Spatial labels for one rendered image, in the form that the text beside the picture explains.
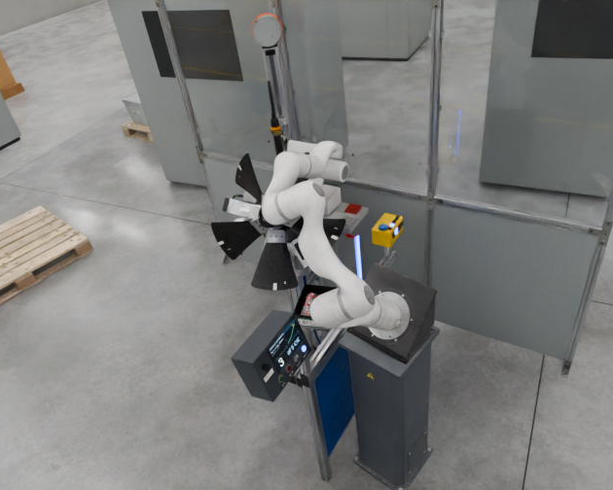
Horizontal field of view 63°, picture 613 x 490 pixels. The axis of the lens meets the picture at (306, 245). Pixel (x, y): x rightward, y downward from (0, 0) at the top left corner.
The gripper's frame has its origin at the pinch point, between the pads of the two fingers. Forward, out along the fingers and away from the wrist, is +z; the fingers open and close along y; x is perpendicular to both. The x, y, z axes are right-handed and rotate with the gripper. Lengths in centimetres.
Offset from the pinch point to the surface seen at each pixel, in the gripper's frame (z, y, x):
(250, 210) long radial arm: 32, 8, -39
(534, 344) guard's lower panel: -110, 70, -139
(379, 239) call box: -36, 21, -48
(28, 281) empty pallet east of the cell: 264, -25, -145
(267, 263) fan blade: 5, -18, -47
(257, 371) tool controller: -40, -83, -29
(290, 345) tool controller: -42, -66, -33
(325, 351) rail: -38, -41, -65
